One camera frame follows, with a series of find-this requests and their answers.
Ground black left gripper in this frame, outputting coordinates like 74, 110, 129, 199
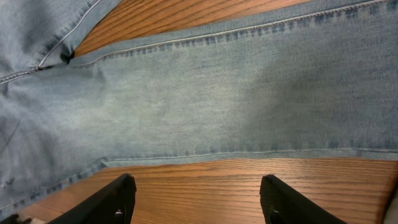
0, 214, 31, 224

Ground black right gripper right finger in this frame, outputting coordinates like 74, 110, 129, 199
259, 175, 346, 224

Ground light blue denim jeans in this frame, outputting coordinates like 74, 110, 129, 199
1, 0, 397, 218

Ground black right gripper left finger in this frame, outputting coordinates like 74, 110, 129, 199
49, 174, 137, 224

